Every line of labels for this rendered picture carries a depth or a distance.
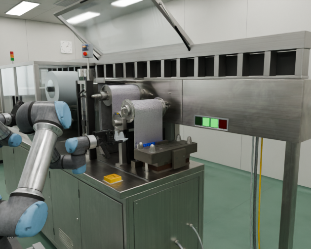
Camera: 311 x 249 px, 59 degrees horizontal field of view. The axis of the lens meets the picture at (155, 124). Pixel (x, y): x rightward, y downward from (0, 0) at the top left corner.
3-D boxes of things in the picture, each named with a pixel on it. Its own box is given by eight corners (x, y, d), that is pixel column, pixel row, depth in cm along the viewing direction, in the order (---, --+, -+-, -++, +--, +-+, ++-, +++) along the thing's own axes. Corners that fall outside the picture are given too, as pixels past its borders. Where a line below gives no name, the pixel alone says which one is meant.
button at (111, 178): (103, 180, 152) (103, 176, 151) (114, 177, 156) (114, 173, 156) (110, 184, 147) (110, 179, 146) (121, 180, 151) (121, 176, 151)
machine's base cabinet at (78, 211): (6, 199, 338) (-1, 130, 324) (58, 186, 380) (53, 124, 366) (128, 346, 152) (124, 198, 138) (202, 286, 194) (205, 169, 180)
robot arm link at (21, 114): (-2, 116, 110) (45, 174, 149) (24, 116, 109) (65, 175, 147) (9, 95, 118) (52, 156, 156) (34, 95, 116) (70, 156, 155)
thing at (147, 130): (134, 148, 172) (134, 119, 169) (162, 142, 188) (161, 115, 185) (135, 148, 172) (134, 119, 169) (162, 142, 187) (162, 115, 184)
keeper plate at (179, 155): (172, 168, 167) (172, 150, 166) (183, 164, 174) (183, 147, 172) (174, 169, 166) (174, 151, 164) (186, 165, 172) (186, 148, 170)
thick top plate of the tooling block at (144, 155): (134, 158, 167) (134, 148, 166) (179, 147, 194) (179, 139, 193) (151, 164, 156) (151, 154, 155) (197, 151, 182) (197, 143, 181)
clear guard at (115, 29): (57, 15, 223) (58, 14, 223) (102, 55, 254) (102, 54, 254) (137, -21, 145) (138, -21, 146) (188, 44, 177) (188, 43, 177)
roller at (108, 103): (102, 104, 196) (101, 85, 194) (130, 103, 213) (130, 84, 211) (113, 106, 186) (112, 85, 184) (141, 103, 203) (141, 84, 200)
